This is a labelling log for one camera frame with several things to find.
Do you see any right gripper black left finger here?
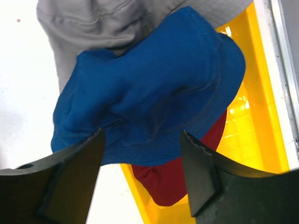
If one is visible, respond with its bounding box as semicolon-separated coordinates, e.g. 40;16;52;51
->
0;130;106;224

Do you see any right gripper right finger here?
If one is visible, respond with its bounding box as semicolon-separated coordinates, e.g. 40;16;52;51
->
180;132;299;224

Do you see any dark red hat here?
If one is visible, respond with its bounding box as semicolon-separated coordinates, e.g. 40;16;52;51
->
132;111;227;206

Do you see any blue bucket hat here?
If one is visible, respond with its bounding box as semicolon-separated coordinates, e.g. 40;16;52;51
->
51;7;246;166

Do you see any yellow plastic tray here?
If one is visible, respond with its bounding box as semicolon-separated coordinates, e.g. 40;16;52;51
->
121;3;289;224

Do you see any grey cap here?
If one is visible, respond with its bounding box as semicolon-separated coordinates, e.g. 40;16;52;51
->
36;0;250;90

